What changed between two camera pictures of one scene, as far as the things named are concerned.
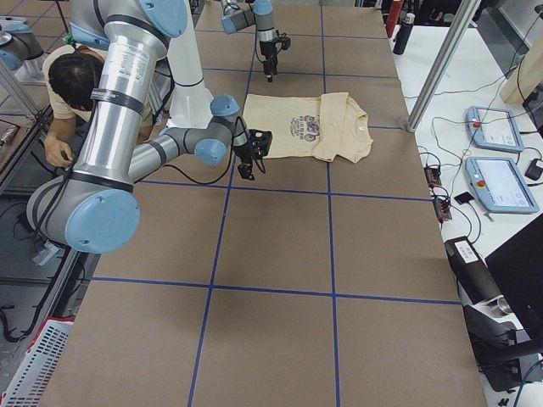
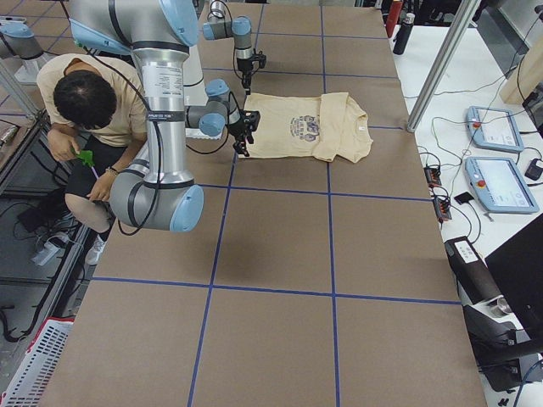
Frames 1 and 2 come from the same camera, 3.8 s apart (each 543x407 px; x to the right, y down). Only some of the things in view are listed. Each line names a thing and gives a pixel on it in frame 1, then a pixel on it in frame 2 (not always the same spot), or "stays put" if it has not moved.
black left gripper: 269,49 to 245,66
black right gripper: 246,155 to 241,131
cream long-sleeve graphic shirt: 333,127 stays put
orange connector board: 433,175 stays put
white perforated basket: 28,386 stays put
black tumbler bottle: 404,34 stays put
